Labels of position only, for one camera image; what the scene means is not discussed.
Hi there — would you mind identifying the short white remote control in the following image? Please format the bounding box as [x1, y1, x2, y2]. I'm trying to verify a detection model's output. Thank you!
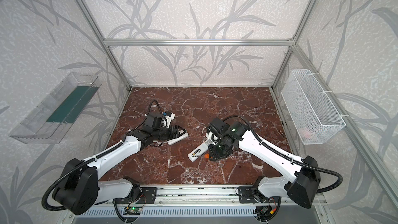
[167, 131, 188, 145]

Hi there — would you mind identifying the orange handled screwdriver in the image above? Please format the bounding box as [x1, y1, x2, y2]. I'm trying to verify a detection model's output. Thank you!
[200, 153, 209, 158]

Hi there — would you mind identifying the long white remote control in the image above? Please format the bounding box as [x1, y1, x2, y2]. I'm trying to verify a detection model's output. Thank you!
[188, 140, 213, 162]

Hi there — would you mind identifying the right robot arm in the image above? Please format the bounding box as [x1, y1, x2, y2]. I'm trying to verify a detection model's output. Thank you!
[206, 118, 343, 208]

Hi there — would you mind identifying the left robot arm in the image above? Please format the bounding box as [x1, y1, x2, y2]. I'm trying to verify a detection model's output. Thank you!
[41, 112, 188, 215]

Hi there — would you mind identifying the right connector wiring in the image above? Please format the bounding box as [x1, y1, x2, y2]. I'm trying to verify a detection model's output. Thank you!
[254, 204, 278, 218]

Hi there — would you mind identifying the left circuit board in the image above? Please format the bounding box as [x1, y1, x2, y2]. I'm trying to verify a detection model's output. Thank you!
[122, 206, 143, 216]

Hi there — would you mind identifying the pink object in basket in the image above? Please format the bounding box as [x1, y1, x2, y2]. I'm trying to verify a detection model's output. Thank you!
[299, 128, 313, 140]

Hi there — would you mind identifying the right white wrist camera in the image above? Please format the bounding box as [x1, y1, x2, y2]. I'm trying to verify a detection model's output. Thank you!
[206, 131, 219, 145]

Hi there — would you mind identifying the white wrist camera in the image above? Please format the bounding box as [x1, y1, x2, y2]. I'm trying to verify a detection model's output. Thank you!
[161, 112, 175, 128]
[206, 131, 219, 145]

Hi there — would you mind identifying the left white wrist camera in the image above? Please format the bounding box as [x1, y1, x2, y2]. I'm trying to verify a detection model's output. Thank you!
[161, 112, 175, 128]

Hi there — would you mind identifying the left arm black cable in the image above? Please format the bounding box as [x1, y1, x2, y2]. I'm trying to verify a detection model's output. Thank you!
[146, 99, 164, 119]

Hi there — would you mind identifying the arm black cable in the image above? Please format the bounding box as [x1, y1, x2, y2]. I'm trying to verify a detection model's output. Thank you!
[146, 99, 164, 119]
[222, 114, 344, 194]

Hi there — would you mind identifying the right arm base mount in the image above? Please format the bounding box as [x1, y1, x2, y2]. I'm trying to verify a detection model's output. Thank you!
[235, 186, 282, 204]

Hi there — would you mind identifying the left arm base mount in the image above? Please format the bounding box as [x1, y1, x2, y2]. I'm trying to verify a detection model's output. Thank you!
[115, 187, 157, 205]

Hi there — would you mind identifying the aluminium frame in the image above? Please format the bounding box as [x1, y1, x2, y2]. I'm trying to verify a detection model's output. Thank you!
[62, 0, 398, 224]

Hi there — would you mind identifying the white wire mesh basket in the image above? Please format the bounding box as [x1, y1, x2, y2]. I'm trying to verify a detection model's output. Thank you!
[282, 69, 346, 145]

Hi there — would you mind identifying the clear plastic wall bin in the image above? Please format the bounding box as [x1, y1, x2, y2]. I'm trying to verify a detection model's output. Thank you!
[9, 72, 102, 144]

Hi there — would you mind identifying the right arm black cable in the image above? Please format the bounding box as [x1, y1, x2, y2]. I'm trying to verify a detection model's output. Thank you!
[222, 114, 344, 194]

